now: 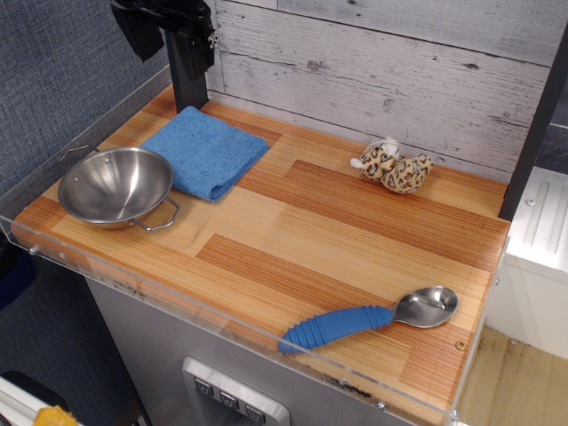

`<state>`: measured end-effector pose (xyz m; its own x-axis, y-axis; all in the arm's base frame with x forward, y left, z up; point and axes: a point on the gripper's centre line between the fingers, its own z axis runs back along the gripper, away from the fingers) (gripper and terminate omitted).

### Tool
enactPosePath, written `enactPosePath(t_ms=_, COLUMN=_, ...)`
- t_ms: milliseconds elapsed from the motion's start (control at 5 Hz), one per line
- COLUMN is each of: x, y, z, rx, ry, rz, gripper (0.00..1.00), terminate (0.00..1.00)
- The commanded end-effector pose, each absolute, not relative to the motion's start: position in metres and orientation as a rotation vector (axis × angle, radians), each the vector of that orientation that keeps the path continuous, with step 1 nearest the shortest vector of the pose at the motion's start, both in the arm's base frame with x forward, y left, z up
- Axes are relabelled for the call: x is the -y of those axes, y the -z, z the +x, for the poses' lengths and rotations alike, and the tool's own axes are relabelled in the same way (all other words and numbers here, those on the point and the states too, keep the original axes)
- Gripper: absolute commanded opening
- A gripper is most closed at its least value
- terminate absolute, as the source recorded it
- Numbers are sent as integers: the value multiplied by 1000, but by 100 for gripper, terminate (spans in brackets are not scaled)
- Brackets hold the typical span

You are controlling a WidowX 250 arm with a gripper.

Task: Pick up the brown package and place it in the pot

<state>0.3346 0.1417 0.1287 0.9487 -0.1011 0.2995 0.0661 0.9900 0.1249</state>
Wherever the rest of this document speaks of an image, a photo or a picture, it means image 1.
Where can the stainless steel bowl with handles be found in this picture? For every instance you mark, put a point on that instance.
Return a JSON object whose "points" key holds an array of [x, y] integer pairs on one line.
{"points": [[117, 188]]}

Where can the folded blue towel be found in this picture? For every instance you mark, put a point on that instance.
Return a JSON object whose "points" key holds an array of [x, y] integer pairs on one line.
{"points": [[208, 156]]}

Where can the grey cabinet with dispenser panel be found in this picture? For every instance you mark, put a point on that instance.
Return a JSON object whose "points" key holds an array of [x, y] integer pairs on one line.
{"points": [[212, 358]]}

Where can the white grooved side unit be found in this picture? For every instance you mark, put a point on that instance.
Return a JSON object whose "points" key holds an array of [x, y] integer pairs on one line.
{"points": [[529, 299]]}

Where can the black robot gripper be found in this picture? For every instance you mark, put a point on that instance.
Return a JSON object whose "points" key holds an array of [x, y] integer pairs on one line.
{"points": [[140, 21]]}

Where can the dark grey left post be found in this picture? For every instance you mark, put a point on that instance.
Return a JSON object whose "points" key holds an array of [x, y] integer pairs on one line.
{"points": [[188, 92]]}

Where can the leopard print plush toy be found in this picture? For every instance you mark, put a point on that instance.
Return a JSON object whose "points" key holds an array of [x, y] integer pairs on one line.
{"points": [[382, 162]]}

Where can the blue handled metal spoon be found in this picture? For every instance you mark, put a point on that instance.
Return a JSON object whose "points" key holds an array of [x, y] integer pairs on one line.
{"points": [[422, 308]]}

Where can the dark grey post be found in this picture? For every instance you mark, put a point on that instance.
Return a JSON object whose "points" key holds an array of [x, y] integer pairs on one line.
{"points": [[550, 96], [188, 92]]}

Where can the dark grey right post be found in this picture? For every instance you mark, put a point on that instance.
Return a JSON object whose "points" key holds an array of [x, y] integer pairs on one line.
{"points": [[550, 96]]}

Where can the yellow object bottom left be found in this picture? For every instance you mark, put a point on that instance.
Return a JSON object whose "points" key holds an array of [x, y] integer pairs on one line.
{"points": [[54, 416]]}

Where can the clear acrylic table guard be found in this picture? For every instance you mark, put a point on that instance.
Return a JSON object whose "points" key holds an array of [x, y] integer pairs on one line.
{"points": [[302, 233]]}

